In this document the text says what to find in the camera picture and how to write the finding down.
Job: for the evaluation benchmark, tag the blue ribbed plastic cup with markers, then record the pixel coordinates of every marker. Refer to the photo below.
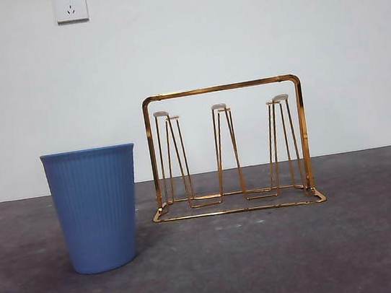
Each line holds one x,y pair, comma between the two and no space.
95,211

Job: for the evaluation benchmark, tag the white wall socket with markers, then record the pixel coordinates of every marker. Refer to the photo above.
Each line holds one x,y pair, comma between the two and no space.
71,5

